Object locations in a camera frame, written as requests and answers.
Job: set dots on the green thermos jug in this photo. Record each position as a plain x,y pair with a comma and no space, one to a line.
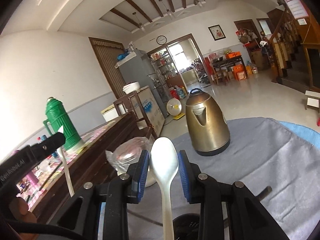
57,117

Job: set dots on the grey tablecloth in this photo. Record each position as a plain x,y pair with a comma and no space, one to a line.
266,152

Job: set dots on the round wall clock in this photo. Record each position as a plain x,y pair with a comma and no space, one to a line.
161,40

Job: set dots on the grey refrigerator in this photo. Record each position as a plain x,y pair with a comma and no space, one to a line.
138,67

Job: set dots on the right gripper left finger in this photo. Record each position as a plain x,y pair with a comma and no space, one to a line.
102,209

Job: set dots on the grey metal utensil holder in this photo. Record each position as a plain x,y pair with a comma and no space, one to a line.
186,226

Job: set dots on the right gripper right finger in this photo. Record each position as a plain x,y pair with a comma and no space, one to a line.
231,206

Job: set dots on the framed wall picture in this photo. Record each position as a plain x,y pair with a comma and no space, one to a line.
216,32

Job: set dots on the white bowl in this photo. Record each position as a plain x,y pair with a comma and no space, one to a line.
150,180

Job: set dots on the white plastic spoon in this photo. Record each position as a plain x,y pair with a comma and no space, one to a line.
163,166

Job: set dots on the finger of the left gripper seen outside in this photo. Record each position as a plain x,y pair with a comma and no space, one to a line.
48,146

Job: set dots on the wall calendar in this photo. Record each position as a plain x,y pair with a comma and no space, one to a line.
297,9

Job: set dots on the clear plastic bag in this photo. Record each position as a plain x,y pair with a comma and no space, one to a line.
128,153

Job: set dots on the white step stool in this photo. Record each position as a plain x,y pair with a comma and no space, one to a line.
312,99

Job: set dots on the person left hand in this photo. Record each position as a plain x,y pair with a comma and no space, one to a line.
20,210

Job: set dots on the steel electric kettle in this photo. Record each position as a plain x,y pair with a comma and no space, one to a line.
206,123

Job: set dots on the dark wooden bench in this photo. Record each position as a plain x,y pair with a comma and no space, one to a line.
90,165

